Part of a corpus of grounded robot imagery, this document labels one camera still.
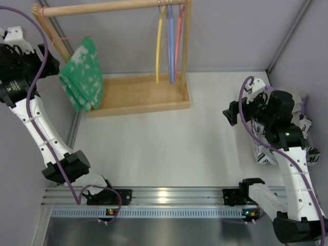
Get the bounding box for pink clothes hanger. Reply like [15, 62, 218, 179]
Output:
[38, 6, 90, 93]

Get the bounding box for green white tie-dye trousers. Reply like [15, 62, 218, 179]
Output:
[59, 36, 104, 112]

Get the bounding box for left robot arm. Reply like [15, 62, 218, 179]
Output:
[1, 44, 117, 206]

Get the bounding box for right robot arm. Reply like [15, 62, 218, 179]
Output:
[223, 90, 327, 245]

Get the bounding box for yellow clothes hanger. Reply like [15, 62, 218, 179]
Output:
[155, 7, 166, 84]

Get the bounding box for blue clothes hanger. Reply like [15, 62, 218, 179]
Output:
[167, 7, 175, 84]

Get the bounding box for coral clothes hanger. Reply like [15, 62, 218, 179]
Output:
[174, 5, 185, 80]

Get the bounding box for grey garment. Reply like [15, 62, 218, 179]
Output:
[290, 88, 308, 118]

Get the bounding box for black white printed garment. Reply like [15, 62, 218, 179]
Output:
[251, 112, 321, 166]

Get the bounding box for wooden clothes rack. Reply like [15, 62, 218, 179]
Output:
[44, 1, 192, 117]

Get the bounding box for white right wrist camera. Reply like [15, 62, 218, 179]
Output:
[244, 77, 266, 104]

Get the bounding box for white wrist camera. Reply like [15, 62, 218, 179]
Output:
[1, 26, 34, 54]
[244, 77, 266, 104]

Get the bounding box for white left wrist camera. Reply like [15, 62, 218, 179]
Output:
[1, 26, 34, 54]

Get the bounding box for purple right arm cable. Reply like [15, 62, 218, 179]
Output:
[238, 75, 328, 240]

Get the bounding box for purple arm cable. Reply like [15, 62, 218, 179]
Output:
[0, 6, 122, 223]
[238, 75, 328, 240]

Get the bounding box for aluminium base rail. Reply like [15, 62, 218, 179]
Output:
[42, 186, 289, 206]

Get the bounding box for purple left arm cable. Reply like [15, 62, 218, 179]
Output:
[0, 6, 122, 223]

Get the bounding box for light blue cable duct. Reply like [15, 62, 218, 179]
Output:
[50, 207, 261, 219]

